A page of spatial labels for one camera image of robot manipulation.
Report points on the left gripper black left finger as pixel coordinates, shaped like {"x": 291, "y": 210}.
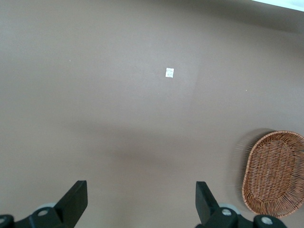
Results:
{"x": 71, "y": 204}

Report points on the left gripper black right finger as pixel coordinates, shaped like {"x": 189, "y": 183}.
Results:
{"x": 206, "y": 211}

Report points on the brown wicker basket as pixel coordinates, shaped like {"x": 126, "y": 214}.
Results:
{"x": 273, "y": 173}

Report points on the small white table sticker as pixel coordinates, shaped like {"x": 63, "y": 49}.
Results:
{"x": 169, "y": 72}

